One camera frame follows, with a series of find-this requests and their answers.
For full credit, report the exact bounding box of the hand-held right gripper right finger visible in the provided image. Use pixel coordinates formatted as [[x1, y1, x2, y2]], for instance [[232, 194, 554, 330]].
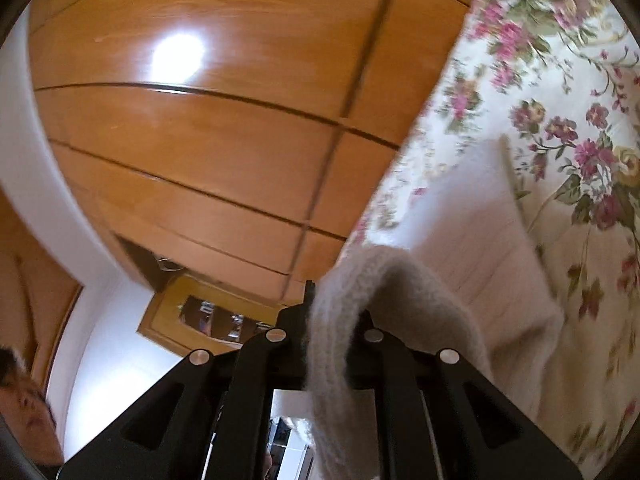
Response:
[[349, 309, 584, 480]]

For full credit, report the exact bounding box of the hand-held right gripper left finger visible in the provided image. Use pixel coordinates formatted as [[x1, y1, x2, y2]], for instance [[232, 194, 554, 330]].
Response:
[[57, 280, 317, 480]]

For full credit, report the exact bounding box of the white knitted sweater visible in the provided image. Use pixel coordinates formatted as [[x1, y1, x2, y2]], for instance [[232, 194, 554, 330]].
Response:
[[305, 135, 567, 480]]

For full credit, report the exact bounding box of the wooden wardrobe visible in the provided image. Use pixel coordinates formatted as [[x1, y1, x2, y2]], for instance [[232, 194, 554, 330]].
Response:
[[27, 0, 488, 307]]

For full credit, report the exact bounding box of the person's head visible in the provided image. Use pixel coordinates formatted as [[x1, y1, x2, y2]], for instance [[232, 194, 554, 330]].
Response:
[[0, 347, 67, 467]]

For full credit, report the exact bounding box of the wooden door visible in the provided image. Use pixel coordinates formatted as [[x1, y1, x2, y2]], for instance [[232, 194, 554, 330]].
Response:
[[0, 190, 85, 397]]

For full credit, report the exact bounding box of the floral bedspread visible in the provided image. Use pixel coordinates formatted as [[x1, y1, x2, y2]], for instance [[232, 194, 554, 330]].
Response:
[[350, 0, 640, 476]]

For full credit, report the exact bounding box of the wooden wall shelf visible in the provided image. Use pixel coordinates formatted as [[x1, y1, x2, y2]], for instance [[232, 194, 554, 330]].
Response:
[[137, 274, 282, 357]]

